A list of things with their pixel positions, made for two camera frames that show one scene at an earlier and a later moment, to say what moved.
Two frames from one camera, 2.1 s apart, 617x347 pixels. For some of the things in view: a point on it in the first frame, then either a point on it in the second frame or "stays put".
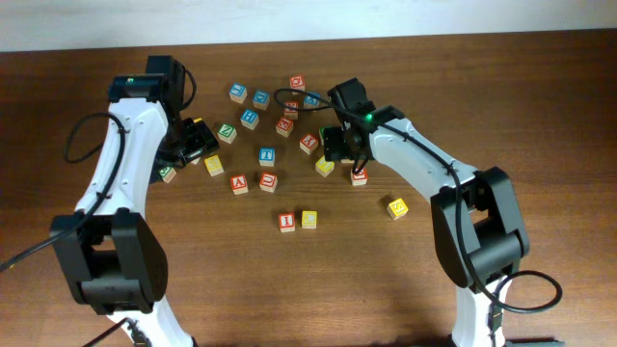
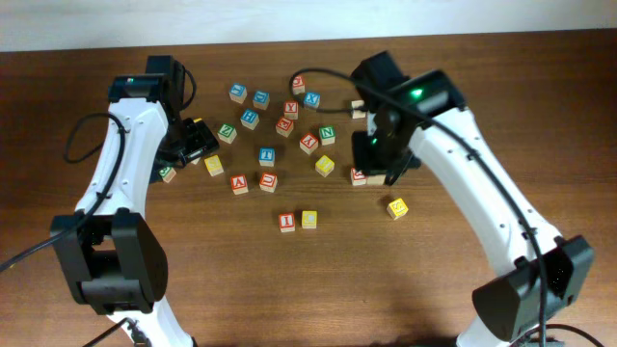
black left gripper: [203, 142] stays put
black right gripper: [334, 147] -> [369, 160]
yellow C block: [308, 219] stays put
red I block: [287, 222] stays put
